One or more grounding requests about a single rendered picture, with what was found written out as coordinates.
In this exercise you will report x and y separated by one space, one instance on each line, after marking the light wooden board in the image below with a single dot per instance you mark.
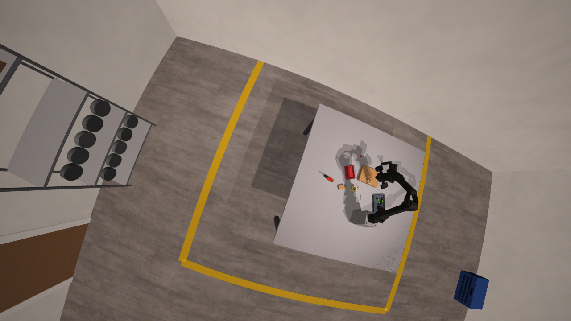
367 172

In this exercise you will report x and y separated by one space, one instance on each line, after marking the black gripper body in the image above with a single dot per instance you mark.
382 176

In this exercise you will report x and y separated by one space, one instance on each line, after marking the red open tray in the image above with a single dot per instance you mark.
349 172

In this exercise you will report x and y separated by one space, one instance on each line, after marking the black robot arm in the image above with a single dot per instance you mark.
407 205

